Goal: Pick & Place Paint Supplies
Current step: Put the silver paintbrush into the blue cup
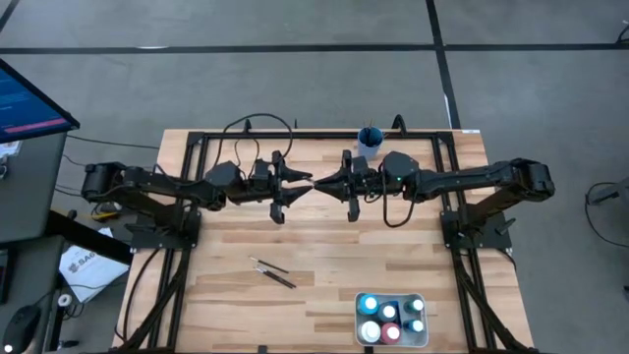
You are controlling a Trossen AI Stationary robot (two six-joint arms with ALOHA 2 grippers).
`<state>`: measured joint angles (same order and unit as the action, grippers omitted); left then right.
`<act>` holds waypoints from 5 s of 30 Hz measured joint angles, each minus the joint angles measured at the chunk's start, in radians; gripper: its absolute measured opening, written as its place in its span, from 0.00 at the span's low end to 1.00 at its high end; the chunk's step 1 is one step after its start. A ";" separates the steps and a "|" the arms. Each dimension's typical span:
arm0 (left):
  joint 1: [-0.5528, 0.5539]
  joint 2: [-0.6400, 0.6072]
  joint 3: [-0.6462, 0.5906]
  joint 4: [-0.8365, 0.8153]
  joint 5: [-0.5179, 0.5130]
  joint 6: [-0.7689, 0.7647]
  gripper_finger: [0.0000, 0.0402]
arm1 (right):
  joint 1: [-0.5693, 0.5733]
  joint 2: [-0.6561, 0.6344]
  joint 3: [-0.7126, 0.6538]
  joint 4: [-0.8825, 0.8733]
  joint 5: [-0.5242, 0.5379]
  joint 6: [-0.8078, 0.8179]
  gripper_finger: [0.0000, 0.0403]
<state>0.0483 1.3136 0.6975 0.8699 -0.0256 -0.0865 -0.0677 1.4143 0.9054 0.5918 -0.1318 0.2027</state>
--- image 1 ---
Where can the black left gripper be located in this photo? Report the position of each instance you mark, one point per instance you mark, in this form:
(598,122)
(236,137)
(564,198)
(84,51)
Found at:
(278,196)

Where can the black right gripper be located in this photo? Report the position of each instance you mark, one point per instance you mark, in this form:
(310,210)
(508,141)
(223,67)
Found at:
(351,196)

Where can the teal paint bottle white cap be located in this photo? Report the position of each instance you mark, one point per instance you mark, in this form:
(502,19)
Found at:
(367,304)

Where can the large navy paint bottle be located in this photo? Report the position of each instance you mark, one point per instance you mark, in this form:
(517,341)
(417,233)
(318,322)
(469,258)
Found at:
(388,312)

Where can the green paint bottle white cap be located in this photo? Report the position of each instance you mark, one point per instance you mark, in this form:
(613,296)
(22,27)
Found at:
(416,305)

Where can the red paint bottle white cap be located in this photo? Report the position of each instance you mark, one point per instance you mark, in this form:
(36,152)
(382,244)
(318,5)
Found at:
(391,334)

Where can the blue paint bottle white cap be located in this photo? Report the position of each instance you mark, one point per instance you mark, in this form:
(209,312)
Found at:
(416,325)

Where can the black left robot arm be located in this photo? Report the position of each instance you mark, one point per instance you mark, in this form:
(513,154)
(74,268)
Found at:
(147,184)

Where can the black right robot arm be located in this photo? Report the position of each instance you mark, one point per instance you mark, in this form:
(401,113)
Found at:
(467,179)

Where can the blue plastic cup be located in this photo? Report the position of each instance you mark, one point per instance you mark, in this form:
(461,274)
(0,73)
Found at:
(366,150)

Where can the white plastic tray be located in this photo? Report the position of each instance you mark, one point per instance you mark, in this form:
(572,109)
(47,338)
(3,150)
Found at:
(421,341)

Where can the black metal beam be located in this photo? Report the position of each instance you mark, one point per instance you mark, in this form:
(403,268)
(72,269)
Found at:
(88,238)

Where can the white paper booklet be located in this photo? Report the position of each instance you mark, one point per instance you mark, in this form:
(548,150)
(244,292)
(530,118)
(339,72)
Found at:
(93,275)

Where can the white tape roll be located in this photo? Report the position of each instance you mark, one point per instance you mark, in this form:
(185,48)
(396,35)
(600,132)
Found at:
(61,300)

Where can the grey desk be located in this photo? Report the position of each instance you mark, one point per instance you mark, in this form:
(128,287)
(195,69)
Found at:
(29,196)

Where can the computer monitor blue screen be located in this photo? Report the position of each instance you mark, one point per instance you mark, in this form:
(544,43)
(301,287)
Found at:
(24,108)

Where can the black computer mouse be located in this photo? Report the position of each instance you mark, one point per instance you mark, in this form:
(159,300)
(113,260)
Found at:
(22,327)

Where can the black arch bracket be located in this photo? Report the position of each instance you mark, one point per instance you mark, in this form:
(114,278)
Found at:
(247,129)
(399,118)

